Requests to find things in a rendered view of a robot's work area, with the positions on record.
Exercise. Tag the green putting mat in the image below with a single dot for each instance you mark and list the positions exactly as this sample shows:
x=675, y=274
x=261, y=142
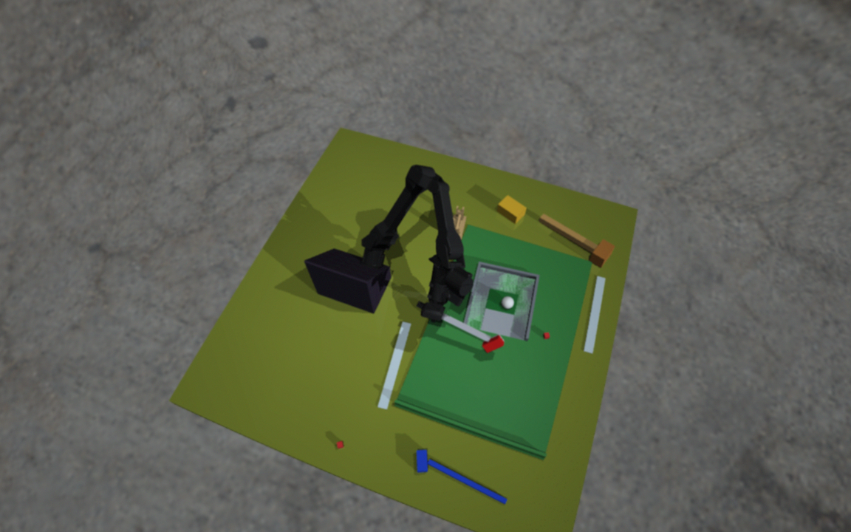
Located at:
x=511, y=392

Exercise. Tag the blue putter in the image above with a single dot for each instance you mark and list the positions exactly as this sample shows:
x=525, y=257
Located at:
x=422, y=466

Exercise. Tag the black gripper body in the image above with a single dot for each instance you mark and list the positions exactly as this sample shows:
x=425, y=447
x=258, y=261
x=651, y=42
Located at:
x=434, y=309

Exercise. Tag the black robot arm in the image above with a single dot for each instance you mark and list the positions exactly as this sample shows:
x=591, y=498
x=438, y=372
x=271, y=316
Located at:
x=448, y=242

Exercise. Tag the yellow rectangular block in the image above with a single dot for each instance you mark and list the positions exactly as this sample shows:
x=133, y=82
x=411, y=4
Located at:
x=511, y=209

